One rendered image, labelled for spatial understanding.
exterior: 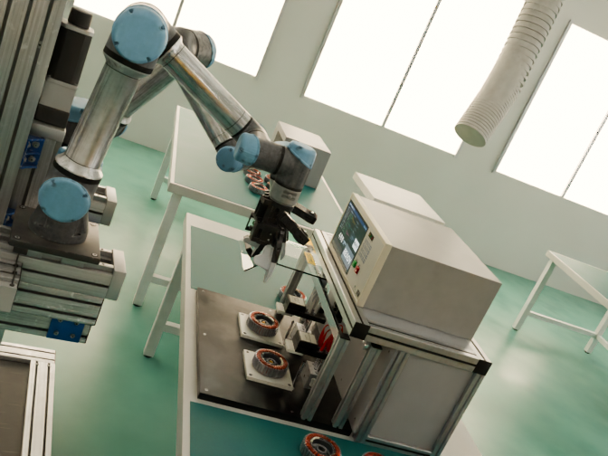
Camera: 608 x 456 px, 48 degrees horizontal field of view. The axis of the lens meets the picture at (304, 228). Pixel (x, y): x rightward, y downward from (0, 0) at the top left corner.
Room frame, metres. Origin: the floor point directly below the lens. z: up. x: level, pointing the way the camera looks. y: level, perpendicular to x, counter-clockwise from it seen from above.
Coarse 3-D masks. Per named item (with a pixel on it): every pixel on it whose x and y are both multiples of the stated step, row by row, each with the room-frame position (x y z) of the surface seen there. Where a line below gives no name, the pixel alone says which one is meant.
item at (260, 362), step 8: (256, 352) 1.90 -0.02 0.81; (264, 352) 1.92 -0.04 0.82; (272, 352) 1.94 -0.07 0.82; (256, 360) 1.87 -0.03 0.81; (264, 360) 1.87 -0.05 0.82; (272, 360) 1.91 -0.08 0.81; (280, 360) 1.92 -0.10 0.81; (256, 368) 1.85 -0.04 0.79; (264, 368) 1.85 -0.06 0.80; (272, 368) 1.85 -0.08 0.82; (280, 368) 1.86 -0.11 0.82; (272, 376) 1.85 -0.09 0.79; (280, 376) 1.86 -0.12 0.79
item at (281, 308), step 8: (288, 296) 2.16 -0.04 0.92; (280, 304) 2.16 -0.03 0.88; (288, 304) 2.12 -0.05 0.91; (296, 304) 2.12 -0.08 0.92; (304, 304) 2.15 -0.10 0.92; (280, 312) 2.11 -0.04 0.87; (288, 312) 2.11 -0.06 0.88; (296, 312) 2.12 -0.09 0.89; (304, 312) 2.14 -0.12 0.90; (312, 312) 2.16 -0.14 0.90; (304, 320) 2.19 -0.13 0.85; (312, 320) 2.14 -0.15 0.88; (320, 320) 2.15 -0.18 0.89; (304, 328) 2.17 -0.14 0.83
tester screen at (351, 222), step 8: (352, 208) 2.19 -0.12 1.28; (344, 216) 2.23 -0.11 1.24; (352, 216) 2.16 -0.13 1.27; (344, 224) 2.19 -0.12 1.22; (352, 224) 2.13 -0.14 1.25; (360, 224) 2.06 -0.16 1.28; (344, 232) 2.17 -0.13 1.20; (360, 232) 2.04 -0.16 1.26; (344, 240) 2.13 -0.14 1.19; (360, 240) 2.01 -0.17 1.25; (336, 248) 2.17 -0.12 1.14; (344, 248) 2.11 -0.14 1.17; (352, 248) 2.04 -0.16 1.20; (344, 264) 2.05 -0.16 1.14
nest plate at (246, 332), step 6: (240, 312) 2.18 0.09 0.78; (240, 318) 2.13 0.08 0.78; (246, 318) 2.15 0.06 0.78; (240, 324) 2.10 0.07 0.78; (246, 324) 2.11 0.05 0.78; (240, 330) 2.07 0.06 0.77; (246, 330) 2.07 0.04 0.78; (246, 336) 2.04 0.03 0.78; (252, 336) 2.05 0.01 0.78; (258, 336) 2.07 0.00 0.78; (276, 336) 2.12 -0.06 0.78; (264, 342) 2.06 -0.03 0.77; (270, 342) 2.07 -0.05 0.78; (276, 342) 2.08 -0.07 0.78
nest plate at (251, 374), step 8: (248, 352) 1.94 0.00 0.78; (248, 360) 1.89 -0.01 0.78; (248, 368) 1.85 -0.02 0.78; (288, 368) 1.95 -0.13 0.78; (248, 376) 1.81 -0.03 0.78; (256, 376) 1.82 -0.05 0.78; (264, 376) 1.84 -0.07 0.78; (288, 376) 1.90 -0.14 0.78; (264, 384) 1.82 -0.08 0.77; (272, 384) 1.83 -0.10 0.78; (280, 384) 1.84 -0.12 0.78; (288, 384) 1.86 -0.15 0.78
